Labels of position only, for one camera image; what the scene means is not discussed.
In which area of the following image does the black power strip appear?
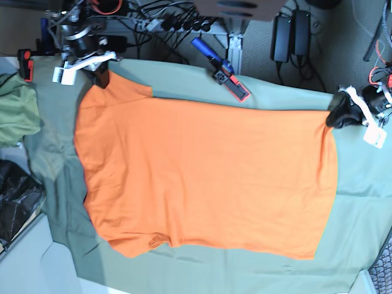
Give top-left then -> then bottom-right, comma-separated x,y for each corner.
143,15 -> 217,32

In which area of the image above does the orange T-shirt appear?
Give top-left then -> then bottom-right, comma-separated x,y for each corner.
74,73 -> 337,260

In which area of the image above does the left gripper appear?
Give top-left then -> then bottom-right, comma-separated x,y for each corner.
326,85 -> 391,149

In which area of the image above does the black power adapter left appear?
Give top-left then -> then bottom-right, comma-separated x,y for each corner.
103,36 -> 128,53

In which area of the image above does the blue clamp on table edge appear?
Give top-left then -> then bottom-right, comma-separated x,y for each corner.
191,37 -> 251,102

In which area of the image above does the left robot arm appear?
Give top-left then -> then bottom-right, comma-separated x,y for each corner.
326,1 -> 391,149

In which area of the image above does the black power adapter pair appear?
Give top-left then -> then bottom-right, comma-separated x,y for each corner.
270,10 -> 311,63

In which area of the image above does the aluminium frame post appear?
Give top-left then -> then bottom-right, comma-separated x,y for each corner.
225,18 -> 249,75

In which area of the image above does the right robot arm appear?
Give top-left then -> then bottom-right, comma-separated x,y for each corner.
47,1 -> 127,89

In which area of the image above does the black plastic bag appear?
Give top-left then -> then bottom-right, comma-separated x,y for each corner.
1,160 -> 44,251

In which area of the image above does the olive green garment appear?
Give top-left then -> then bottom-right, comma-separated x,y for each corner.
1,73 -> 40,148

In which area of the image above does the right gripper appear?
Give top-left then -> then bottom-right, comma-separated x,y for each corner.
52,50 -> 116,89

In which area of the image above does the green table cloth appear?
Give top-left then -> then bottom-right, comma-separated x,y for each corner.
24,56 -> 391,293

